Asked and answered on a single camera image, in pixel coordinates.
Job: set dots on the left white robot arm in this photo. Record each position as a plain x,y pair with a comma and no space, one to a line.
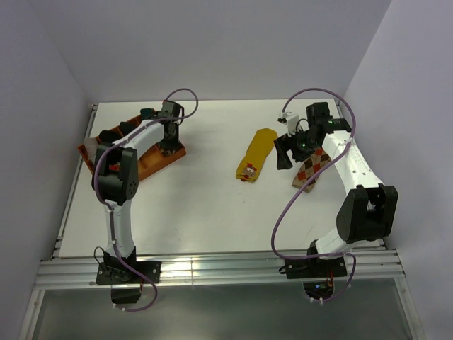
116,176

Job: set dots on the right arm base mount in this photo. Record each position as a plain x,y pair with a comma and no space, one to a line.
322,270

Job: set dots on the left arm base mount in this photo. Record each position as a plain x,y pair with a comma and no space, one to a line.
126,286

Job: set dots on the yellow sock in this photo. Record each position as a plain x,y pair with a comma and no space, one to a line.
252,163

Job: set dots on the black rolled sock left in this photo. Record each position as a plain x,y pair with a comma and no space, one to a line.
106,136

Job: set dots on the brown argyle sock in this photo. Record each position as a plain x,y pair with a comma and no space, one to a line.
169,146

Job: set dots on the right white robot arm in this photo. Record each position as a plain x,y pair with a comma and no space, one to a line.
367,213

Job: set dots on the orange argyle sock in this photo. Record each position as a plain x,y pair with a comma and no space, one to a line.
310,166

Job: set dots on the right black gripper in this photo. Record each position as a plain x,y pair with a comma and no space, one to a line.
284,143

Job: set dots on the dark green rolled sock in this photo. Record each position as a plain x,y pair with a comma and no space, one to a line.
147,113

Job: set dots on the black rolled sock upper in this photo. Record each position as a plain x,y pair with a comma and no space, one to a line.
126,128

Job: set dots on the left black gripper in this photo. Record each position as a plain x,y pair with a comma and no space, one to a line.
173,144

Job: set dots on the black rolled sock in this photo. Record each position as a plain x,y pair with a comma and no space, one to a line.
106,136
126,128

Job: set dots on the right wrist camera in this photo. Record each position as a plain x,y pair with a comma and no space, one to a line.
290,120

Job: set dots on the orange compartment tray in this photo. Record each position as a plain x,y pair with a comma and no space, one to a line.
149,163

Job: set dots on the light grey rolled sock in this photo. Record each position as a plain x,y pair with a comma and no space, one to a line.
91,145

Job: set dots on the aluminium rail frame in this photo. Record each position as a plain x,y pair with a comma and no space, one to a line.
219,278

